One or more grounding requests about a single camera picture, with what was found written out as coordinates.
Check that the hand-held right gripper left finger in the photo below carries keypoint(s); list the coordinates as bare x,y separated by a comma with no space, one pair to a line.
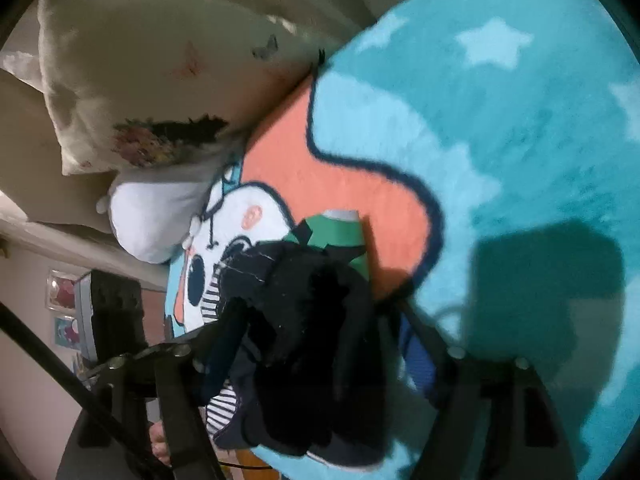
219,360

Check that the red wall picture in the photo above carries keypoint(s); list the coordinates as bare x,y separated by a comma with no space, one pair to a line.
62,290

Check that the white pillow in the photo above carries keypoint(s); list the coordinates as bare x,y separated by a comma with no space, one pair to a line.
150,215

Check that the grey and black monitor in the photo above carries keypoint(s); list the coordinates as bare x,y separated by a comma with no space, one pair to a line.
112,310

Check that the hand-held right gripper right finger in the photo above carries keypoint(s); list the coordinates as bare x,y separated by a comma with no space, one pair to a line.
419,360

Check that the person's bare foot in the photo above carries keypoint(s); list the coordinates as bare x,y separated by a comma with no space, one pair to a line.
160,445

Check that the black pole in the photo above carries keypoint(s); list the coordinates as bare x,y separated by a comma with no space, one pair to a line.
60,375

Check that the blue wall picture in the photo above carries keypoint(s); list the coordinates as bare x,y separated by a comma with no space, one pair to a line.
67,331

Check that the black pants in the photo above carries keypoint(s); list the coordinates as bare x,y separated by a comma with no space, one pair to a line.
310,340

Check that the blue cartoon printed blanket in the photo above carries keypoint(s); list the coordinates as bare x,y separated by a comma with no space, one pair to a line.
500,135

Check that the plain beige pillow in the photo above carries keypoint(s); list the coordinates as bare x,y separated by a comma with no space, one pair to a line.
30,160

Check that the beige floral pillow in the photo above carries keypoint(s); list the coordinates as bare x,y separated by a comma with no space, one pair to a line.
150,65

